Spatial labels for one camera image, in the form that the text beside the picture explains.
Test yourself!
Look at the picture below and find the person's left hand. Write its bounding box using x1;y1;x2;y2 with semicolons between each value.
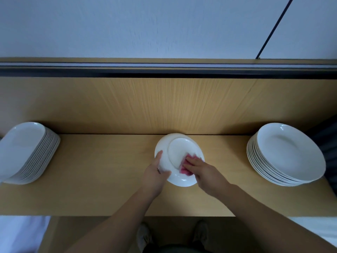
141;151;171;199

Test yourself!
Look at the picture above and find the person's right hand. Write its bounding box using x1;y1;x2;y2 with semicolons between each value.
183;155;231;199

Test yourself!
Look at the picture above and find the pink cleaning cloth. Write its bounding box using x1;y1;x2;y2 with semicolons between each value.
180;153;197;176

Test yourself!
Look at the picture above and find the white glossy round plate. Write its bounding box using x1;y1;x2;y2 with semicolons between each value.
154;133;205;188

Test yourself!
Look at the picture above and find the stack of white round plates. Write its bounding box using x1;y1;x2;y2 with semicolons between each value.
246;123;326;187

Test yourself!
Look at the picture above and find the pile of white oblong plates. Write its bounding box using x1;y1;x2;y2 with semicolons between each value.
0;122;61;185

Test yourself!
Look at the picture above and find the person's right forearm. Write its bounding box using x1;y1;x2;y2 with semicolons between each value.
216;186;337;253

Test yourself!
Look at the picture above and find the person's left forearm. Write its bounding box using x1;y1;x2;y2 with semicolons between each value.
66;189;159;253

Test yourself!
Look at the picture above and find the grey curtain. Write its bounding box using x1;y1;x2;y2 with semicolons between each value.
308;116;337;194

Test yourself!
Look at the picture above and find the white bed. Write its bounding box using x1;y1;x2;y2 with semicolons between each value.
0;215;51;253

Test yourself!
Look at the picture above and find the black wall rail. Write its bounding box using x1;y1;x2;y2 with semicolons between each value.
0;61;337;79

